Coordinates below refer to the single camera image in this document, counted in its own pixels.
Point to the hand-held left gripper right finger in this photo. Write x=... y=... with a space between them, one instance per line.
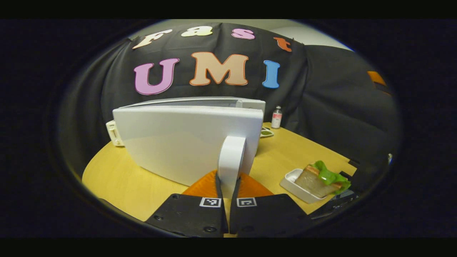
x=267 y=217

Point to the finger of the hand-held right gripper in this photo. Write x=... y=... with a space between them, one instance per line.
x=332 y=207
x=351 y=182

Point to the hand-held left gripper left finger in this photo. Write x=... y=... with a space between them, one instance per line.
x=189 y=217

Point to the sandwich with green lettuce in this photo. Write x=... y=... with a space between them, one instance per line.
x=314 y=184

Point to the white microwave oven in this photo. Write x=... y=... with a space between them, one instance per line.
x=178 y=142

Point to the white rectangular tray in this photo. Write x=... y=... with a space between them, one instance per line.
x=291 y=180

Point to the white sectioned plate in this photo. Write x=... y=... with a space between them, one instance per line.
x=266 y=133

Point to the small bottle with pink label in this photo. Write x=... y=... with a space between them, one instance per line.
x=276 y=119

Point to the orange and black object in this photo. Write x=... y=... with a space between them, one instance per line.
x=376 y=77

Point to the small white device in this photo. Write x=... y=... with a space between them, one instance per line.
x=115 y=134

